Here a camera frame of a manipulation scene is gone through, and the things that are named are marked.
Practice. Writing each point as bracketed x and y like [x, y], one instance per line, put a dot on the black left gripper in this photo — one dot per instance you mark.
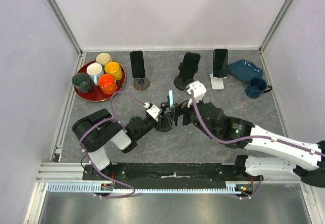
[159, 118]

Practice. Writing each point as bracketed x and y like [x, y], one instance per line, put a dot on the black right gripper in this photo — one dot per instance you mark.
[180, 110]

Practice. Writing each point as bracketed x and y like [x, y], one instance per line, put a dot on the black round-base phone stand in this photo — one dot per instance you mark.
[167, 127]

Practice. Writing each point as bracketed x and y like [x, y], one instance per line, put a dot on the light blue cased phone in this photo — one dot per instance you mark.
[171, 99]

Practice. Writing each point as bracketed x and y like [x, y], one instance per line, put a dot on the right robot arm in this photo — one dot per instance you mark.
[291, 157]

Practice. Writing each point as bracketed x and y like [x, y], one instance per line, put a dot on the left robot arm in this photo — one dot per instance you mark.
[99, 128]

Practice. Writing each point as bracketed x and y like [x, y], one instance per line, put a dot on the round wooden phone stand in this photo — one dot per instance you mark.
[141, 83]

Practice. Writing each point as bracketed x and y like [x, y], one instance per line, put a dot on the white phone stand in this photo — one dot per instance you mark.
[217, 82]

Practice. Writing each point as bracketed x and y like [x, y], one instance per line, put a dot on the black phone on wooden stand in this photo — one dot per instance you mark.
[137, 64]

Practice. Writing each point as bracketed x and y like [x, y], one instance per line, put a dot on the black phone on white stand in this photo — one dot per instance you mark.
[220, 63]

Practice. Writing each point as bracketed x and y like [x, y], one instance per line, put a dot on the orange mug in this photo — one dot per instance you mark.
[108, 84]

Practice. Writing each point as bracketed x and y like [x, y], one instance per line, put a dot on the yellow mug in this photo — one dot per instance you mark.
[113, 68]

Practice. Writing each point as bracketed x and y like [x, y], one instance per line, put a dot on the red round tray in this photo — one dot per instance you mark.
[96, 95]

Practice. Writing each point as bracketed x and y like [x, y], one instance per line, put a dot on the blue shell-shaped plate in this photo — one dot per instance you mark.
[245, 70]

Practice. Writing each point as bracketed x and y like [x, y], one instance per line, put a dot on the dark blue ceramic mug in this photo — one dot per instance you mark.
[256, 87]

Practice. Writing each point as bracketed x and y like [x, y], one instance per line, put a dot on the cream beige mug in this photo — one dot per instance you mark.
[103, 59]

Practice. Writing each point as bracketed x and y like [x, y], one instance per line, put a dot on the dark green mug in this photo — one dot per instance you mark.
[82, 82]

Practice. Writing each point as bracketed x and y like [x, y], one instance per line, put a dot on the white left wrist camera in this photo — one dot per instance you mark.
[153, 110]

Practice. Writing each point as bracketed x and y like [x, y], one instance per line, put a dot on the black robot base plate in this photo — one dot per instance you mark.
[177, 175]

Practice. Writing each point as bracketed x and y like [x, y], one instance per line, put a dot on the white mug blue handle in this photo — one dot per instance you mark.
[95, 71]

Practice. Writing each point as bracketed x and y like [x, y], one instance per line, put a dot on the light blue cable duct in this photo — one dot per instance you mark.
[98, 188]

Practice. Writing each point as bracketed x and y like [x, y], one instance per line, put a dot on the aluminium front frame rail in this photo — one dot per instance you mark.
[60, 172]

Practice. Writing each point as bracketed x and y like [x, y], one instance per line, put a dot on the aluminium corner frame post right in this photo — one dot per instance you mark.
[277, 21]

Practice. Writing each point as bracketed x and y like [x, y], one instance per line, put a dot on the aluminium corner frame post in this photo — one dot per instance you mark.
[277, 21]
[65, 26]

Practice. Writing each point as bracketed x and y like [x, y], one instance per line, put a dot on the aluminium corner frame post left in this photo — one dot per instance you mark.
[65, 26]

